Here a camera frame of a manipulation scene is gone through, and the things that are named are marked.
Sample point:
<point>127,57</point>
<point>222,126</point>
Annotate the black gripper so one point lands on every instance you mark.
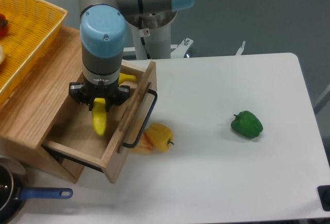
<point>86,92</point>

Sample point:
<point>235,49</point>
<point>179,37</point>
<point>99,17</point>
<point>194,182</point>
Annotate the yellow banana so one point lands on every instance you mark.
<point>99,113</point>

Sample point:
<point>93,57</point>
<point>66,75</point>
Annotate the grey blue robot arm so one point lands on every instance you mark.
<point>103,34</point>

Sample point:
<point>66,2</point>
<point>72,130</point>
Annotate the open wooden top drawer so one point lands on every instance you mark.
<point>75,145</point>

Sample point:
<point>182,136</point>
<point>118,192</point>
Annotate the wooden drawer cabinet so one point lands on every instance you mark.
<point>30,112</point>

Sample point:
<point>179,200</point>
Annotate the yellow bell pepper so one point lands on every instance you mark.
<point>160,136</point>

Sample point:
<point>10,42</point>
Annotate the yellow plastic basket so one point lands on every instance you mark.
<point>33,26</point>

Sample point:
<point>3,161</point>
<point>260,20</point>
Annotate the grey pot lid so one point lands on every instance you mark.
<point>14,166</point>

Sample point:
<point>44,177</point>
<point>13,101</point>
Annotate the red bell pepper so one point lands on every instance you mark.
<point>4,28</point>

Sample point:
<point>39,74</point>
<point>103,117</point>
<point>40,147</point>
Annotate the green bell pepper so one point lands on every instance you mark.
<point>247,125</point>

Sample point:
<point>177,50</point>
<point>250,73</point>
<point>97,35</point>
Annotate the black corner device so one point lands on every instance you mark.
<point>323,191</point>

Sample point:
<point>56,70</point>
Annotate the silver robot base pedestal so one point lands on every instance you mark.
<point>151,34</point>

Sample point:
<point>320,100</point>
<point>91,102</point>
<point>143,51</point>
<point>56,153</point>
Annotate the blue handled pot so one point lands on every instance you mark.
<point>13,193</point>

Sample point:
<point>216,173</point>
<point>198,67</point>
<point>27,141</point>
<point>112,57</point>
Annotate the white table bracket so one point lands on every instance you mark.
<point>241,49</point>

